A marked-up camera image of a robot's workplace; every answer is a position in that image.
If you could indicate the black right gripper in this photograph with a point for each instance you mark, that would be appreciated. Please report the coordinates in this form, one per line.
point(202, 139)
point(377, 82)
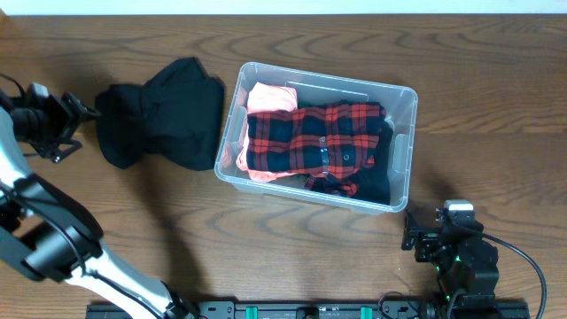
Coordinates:
point(430, 237)

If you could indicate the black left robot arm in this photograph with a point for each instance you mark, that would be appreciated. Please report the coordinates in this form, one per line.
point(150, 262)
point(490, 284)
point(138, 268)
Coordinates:
point(45, 234)

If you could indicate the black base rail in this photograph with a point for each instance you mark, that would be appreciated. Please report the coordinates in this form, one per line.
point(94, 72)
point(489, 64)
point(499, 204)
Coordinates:
point(395, 307)

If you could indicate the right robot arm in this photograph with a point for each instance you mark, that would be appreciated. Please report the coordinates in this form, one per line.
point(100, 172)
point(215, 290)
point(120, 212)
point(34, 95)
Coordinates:
point(466, 264)

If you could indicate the black garment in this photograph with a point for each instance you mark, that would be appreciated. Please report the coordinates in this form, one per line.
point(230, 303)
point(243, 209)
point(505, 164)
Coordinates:
point(176, 114)

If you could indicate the pink printed t-shirt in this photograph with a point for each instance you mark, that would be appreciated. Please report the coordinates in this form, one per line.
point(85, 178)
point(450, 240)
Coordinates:
point(266, 98)

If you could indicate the dark teal garment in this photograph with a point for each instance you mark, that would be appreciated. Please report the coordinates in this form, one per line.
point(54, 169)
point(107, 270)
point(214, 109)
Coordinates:
point(373, 183)

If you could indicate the clear plastic storage bin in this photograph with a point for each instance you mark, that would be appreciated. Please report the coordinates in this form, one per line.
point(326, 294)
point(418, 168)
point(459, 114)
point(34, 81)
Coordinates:
point(400, 103)

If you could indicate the red plaid flannel shirt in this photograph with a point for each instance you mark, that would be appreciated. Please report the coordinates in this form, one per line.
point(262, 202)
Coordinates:
point(334, 145)

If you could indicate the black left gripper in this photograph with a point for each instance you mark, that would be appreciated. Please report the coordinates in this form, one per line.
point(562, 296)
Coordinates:
point(65, 121)

